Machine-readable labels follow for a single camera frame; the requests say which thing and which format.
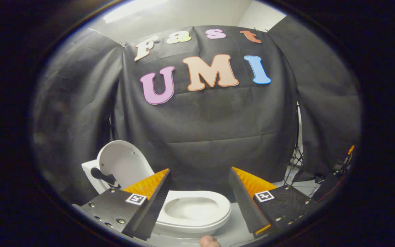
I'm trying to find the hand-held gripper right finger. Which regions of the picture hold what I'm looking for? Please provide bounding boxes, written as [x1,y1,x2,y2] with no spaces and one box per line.
[228,167,318,239]

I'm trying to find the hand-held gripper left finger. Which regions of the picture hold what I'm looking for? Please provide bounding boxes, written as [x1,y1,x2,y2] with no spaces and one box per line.
[72,168,172,240]

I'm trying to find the white toilet lid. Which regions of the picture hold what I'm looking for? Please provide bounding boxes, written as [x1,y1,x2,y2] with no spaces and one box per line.
[96,140,155,191]

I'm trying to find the black lid pull handle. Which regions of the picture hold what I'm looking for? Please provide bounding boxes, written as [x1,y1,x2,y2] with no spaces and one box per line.
[91,167,121,188]

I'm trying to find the white ceramic toilet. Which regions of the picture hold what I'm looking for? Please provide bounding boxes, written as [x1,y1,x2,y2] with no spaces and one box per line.
[81,160,232,239]

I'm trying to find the black tripod stand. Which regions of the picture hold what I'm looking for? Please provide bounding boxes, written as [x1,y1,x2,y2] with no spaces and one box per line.
[283,103,304,186]

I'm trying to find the black backdrop cloth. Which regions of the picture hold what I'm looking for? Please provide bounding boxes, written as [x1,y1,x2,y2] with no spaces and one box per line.
[31,15,362,206]

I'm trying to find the black device with orange tip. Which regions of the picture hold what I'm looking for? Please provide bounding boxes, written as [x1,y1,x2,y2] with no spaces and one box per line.
[333,145,356,175]

